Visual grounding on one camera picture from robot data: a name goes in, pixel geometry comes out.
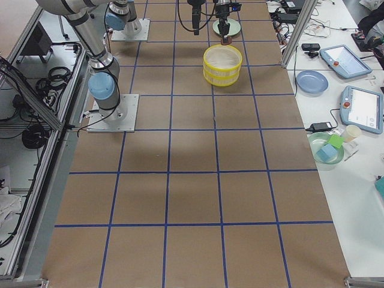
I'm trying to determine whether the black webcam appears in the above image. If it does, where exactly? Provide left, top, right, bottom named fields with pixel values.
left=301, top=43, right=320, bottom=58

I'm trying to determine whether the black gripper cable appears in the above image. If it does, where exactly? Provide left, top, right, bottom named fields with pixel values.
left=176, top=0, right=217, bottom=32

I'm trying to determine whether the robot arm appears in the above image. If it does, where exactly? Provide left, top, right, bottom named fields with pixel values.
left=37, top=1, right=139, bottom=92
left=104, top=1, right=242, bottom=45

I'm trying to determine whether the aluminium frame post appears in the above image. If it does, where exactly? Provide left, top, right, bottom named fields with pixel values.
left=281, top=0, right=317, bottom=68

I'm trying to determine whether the black power adapter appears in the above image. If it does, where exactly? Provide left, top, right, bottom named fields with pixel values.
left=305, top=122, right=335, bottom=133

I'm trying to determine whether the yellow steamer layer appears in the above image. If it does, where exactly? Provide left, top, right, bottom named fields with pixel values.
left=203, top=70, right=239, bottom=87
left=203, top=44, right=242, bottom=79

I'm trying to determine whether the lower teach pendant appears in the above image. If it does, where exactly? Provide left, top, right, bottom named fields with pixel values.
left=340, top=86, right=383, bottom=134

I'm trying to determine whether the green bowl with blocks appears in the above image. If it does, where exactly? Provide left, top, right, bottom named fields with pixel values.
left=308, top=132, right=344, bottom=164

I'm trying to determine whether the upper teach pendant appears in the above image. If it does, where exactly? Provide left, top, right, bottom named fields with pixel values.
left=319, top=44, right=372, bottom=79

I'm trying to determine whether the paper cup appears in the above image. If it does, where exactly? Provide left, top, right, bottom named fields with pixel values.
left=341, top=125, right=362, bottom=142

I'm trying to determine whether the teach pendant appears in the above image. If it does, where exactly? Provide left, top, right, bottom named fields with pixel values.
left=319, top=44, right=372, bottom=79
left=340, top=86, right=383, bottom=134

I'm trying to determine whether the blue plate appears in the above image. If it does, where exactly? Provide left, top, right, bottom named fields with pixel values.
left=296, top=70, right=328, bottom=94

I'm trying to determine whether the light green plate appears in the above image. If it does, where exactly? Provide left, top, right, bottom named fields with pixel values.
left=212, top=18, right=241, bottom=37

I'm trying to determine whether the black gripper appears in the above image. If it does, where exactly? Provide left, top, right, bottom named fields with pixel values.
left=187, top=0, right=206, bottom=35
left=214, top=0, right=242, bottom=38

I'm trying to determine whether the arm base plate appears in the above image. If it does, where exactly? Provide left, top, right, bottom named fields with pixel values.
left=86, top=94, right=139, bottom=133
left=112, top=19, right=151, bottom=42

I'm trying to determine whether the brown steamed bun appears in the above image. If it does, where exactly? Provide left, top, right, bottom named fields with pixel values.
left=221, top=36, right=232, bottom=46

